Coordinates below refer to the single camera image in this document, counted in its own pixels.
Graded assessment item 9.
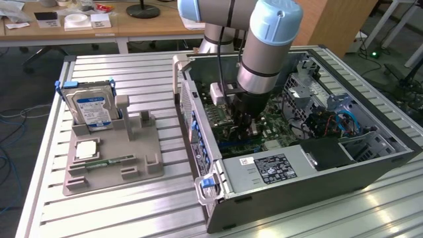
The silver CPU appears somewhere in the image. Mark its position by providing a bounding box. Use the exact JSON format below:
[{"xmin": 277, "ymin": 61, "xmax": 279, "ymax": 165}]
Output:
[{"xmin": 75, "ymin": 142, "xmax": 99, "ymax": 160}]

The clear plastic bag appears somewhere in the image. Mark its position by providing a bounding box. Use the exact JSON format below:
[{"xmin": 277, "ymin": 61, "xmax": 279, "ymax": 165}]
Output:
[{"xmin": 0, "ymin": 0, "xmax": 31, "ymax": 22}]

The grey power supply unit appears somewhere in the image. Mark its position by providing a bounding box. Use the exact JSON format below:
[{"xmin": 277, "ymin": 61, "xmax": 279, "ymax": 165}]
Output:
[{"xmin": 222, "ymin": 144, "xmax": 319, "ymax": 194}]

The black round lamp base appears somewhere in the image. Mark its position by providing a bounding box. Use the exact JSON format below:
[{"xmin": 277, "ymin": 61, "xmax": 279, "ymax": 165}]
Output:
[{"xmin": 126, "ymin": 0, "xmax": 162, "ymax": 19}]

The hard disk in blue caddy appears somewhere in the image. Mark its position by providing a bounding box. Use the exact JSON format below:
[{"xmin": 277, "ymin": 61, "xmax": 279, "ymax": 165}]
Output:
[{"xmin": 54, "ymin": 77, "xmax": 118, "ymax": 132}]

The white table frame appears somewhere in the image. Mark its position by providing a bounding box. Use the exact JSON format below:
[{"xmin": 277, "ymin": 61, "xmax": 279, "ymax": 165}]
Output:
[{"xmin": 362, "ymin": 0, "xmax": 423, "ymax": 68}]

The grey parts rack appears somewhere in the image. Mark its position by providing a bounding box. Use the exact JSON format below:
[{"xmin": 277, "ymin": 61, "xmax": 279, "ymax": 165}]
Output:
[{"xmin": 62, "ymin": 94, "xmax": 166, "ymax": 197}]

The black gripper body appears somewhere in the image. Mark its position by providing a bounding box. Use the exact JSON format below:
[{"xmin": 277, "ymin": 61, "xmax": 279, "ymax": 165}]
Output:
[{"xmin": 230, "ymin": 91, "xmax": 270, "ymax": 119}]

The white paper label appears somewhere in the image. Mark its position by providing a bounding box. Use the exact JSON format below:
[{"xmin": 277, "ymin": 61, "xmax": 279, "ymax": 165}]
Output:
[{"xmin": 5, "ymin": 22, "xmax": 31, "ymax": 30}]

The blue expansion slot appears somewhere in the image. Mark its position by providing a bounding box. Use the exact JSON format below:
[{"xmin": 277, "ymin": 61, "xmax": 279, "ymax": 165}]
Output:
[{"xmin": 217, "ymin": 140, "xmax": 242, "ymax": 149}]

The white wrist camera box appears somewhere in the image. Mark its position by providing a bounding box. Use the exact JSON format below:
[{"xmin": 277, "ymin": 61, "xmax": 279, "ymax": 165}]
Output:
[{"xmin": 210, "ymin": 82, "xmax": 230, "ymax": 107}]

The green RAM stick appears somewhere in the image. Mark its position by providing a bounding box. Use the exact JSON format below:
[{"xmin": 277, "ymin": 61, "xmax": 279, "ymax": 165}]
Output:
[{"xmin": 85, "ymin": 154, "xmax": 135, "ymax": 169}]

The white round tape holder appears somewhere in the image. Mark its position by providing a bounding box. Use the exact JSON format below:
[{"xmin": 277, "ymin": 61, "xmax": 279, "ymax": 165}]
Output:
[{"xmin": 63, "ymin": 13, "xmax": 94, "ymax": 32}]

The plain white box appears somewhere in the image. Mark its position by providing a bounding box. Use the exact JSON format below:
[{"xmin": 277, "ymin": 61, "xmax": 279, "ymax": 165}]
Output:
[{"xmin": 90, "ymin": 13, "xmax": 113, "ymax": 29}]

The wooden desk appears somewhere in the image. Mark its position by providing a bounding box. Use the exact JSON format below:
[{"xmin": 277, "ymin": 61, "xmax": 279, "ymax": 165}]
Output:
[{"xmin": 0, "ymin": 0, "xmax": 299, "ymax": 54}]

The white floor cable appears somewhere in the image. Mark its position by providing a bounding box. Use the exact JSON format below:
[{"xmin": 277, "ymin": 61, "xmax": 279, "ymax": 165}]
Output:
[{"xmin": 0, "ymin": 103, "xmax": 53, "ymax": 120}]

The open grey PC case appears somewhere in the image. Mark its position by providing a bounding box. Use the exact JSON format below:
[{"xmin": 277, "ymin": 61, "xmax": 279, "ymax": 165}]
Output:
[{"xmin": 173, "ymin": 48, "xmax": 423, "ymax": 234}]

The wooden cabinet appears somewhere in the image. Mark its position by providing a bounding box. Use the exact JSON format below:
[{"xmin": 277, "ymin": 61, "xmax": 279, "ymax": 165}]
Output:
[{"xmin": 293, "ymin": 0, "xmax": 379, "ymax": 58}]

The white box with black top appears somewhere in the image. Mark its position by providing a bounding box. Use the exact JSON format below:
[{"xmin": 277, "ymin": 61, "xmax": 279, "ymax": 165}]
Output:
[{"xmin": 34, "ymin": 11, "xmax": 62, "ymax": 29}]

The blue case latch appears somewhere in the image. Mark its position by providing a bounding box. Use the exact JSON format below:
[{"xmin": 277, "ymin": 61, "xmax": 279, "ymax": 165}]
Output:
[{"xmin": 201, "ymin": 178, "xmax": 217, "ymax": 191}]

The metal disk bay cage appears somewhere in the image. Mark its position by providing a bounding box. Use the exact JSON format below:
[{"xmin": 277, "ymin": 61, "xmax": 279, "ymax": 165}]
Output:
[{"xmin": 283, "ymin": 59, "xmax": 333, "ymax": 119}]

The black air shroud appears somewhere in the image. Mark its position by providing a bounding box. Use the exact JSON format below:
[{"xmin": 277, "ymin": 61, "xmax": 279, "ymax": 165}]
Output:
[{"xmin": 302, "ymin": 137, "xmax": 357, "ymax": 172}]

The red wire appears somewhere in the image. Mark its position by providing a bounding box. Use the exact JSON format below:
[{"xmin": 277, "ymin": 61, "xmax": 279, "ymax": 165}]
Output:
[{"xmin": 322, "ymin": 116, "xmax": 333, "ymax": 136}]

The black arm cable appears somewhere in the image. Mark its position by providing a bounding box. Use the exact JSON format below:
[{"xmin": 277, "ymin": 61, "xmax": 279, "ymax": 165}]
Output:
[{"xmin": 217, "ymin": 0, "xmax": 237, "ymax": 100}]

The blue floor cable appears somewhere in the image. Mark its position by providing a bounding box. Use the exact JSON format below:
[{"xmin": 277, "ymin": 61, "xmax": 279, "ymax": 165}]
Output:
[{"xmin": 0, "ymin": 118, "xmax": 29, "ymax": 214}]

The green motherboard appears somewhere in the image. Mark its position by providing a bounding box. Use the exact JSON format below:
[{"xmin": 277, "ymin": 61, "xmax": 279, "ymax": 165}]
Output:
[{"xmin": 195, "ymin": 80, "xmax": 305, "ymax": 160}]

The stack of white cardboard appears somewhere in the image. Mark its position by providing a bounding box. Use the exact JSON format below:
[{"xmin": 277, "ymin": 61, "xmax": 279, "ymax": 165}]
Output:
[{"xmin": 179, "ymin": 10, "xmax": 207, "ymax": 31}]

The black office chair base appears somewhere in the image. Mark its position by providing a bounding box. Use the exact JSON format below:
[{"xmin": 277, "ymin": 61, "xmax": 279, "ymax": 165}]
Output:
[{"xmin": 19, "ymin": 45, "xmax": 71, "ymax": 74}]

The blue wire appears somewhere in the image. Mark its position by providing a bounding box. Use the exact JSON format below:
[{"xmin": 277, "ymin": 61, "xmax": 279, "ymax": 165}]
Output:
[{"xmin": 333, "ymin": 111, "xmax": 362, "ymax": 137}]

